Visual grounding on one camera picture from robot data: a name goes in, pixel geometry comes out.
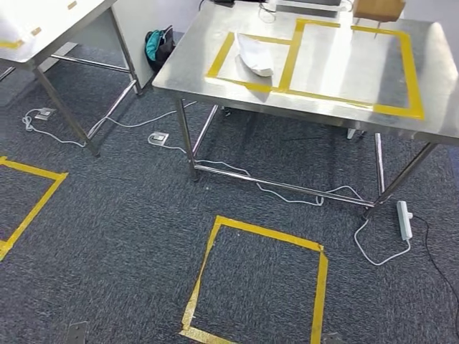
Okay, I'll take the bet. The white partition panel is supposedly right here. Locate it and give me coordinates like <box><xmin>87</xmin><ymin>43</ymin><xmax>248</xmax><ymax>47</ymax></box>
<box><xmin>111</xmin><ymin>0</ymin><xmax>169</xmax><ymax>91</ymax></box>

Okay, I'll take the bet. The steel table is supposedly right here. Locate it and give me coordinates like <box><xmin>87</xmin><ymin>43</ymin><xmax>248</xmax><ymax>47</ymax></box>
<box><xmin>0</xmin><ymin>0</ymin><xmax>143</xmax><ymax>158</ymax></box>

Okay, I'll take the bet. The white curved car panel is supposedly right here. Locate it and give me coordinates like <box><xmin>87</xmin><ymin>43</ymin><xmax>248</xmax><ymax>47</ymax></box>
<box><xmin>236</xmin><ymin>32</ymin><xmax>275</xmax><ymax>78</ymax></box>

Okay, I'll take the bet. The black teal backpack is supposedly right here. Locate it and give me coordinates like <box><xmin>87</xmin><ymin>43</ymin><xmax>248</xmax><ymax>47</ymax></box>
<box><xmin>144</xmin><ymin>26</ymin><xmax>177</xmax><ymax>73</ymax></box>

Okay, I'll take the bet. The steel workbench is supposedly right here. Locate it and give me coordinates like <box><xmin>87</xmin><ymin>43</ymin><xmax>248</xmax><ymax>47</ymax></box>
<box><xmin>152</xmin><ymin>0</ymin><xmax>459</xmax><ymax>219</ymax></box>

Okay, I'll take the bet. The white floor cable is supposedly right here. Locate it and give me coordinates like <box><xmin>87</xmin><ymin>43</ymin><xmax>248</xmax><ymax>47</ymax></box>
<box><xmin>22</xmin><ymin>100</ymin><xmax>198</xmax><ymax>148</ymax></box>
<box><xmin>148</xmin><ymin>135</ymin><xmax>362</xmax><ymax>207</ymax></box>

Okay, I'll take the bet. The brown cardboard box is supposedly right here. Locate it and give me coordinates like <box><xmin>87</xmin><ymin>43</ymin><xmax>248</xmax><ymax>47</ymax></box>
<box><xmin>353</xmin><ymin>0</ymin><xmax>406</xmax><ymax>23</ymax></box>

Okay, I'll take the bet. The white power strip cable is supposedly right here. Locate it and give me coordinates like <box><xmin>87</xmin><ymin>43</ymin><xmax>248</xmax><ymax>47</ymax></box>
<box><xmin>354</xmin><ymin>218</ymin><xmax>411</xmax><ymax>267</ymax></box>

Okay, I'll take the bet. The black floor cable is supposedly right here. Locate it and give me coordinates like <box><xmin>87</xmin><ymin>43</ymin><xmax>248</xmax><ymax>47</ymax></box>
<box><xmin>412</xmin><ymin>216</ymin><xmax>459</xmax><ymax>344</ymax></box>

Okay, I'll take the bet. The white power strip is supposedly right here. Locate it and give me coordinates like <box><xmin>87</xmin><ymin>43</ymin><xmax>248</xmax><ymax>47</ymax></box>
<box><xmin>396</xmin><ymin>201</ymin><xmax>414</xmax><ymax>242</ymax></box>

